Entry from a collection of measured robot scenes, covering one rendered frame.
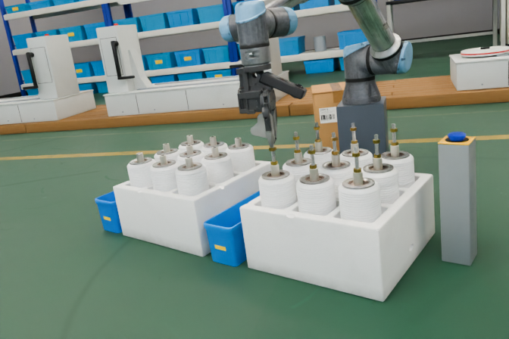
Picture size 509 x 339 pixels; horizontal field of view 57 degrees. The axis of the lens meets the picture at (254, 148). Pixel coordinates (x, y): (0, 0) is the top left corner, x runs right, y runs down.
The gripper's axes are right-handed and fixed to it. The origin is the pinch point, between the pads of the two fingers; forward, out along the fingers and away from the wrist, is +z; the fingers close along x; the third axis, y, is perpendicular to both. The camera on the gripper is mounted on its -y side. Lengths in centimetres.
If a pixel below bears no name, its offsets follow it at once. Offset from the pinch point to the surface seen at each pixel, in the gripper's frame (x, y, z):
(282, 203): 4.3, -1.5, 15.5
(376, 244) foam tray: 18.5, -25.0, 19.9
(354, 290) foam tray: 16.2, -19.2, 32.9
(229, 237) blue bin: 4.1, 14.8, 25.2
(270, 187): 4.8, 1.1, 10.9
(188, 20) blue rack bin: -491, 222, -50
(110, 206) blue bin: -17, 65, 24
